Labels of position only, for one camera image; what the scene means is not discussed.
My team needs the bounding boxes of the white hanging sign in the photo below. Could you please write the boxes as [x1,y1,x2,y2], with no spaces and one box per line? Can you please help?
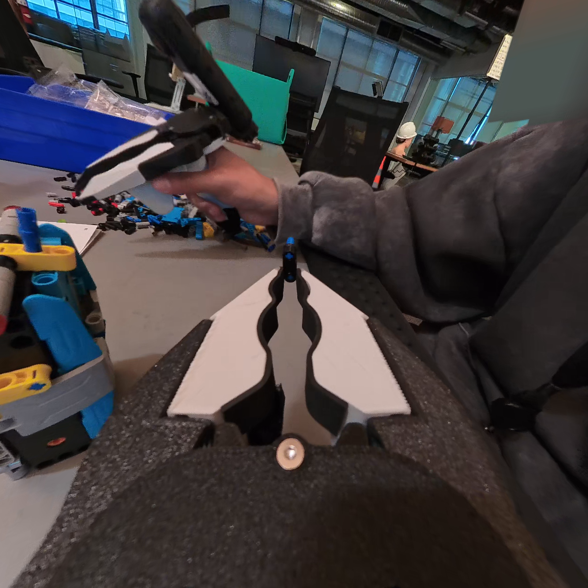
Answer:
[485,33,514,82]

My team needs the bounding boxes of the open instruction booklet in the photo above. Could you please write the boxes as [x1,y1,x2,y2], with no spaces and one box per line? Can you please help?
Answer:
[37,220,103,256]

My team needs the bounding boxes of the grey blue toy brick model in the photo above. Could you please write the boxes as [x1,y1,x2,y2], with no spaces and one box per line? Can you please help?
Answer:
[0,207,115,481]

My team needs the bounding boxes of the person's right forearm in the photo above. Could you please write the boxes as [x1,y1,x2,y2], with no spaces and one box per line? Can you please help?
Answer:
[275,169,460,297]

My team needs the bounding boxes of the blue plastic bin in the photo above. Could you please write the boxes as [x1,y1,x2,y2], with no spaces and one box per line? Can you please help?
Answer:
[0,75,177,174]

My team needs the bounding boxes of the black monitor screen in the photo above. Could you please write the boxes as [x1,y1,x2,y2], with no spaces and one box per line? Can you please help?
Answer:
[252,34,332,100]

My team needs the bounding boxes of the clear plastic bags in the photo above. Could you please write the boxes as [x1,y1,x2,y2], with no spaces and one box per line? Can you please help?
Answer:
[28,66,172,126]

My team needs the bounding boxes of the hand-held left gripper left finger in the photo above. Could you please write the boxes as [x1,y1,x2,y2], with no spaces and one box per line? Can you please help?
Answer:
[168,268,283,420]

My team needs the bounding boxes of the pile of toy brick pieces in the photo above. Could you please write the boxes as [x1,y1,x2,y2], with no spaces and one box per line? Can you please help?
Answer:
[46,170,277,253]

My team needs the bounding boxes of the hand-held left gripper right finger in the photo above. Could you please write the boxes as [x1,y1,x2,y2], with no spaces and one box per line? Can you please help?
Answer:
[296,269,412,435]

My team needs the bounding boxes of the black mesh office chair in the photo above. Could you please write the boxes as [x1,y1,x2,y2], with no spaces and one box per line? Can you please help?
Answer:
[300,86,410,187]

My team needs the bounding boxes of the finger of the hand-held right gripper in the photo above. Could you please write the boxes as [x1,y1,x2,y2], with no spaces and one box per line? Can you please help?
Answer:
[75,158,144,204]
[75,129,176,188]

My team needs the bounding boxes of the person's right hand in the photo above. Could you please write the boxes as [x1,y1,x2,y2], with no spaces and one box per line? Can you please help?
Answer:
[153,146,279,227]

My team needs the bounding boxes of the black perforated board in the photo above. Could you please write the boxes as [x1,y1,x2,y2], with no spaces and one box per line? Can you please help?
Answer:
[300,243,415,341]

